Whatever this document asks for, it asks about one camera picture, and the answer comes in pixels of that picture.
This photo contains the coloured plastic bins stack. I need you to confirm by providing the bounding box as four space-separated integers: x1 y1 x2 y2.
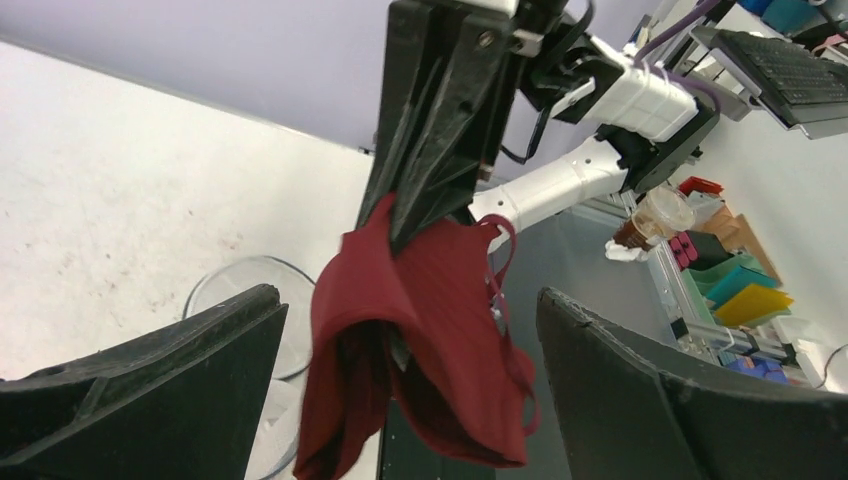
669 230 794 328

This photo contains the dark red bra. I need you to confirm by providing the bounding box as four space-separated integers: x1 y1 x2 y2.
293 194 539 479

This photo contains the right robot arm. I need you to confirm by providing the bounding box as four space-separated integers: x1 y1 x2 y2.
357 1 718 252

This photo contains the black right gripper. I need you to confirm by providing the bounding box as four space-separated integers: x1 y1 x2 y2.
357 1 626 254

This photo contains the black computer keyboard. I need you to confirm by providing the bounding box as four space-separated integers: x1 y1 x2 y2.
690 26 847 140

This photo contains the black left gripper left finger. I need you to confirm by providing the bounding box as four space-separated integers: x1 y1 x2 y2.
1 285 279 479

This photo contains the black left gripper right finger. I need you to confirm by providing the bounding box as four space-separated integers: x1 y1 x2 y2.
536 288 847 479

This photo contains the plastic iced coffee cup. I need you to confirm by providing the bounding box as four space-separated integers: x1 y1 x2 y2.
612 185 696 251

